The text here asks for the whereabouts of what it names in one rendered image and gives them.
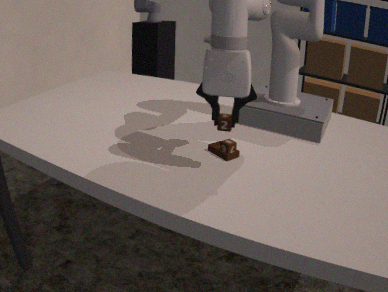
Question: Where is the brown wooden cube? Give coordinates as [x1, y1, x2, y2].
[220, 139, 237, 154]
[217, 113, 232, 132]

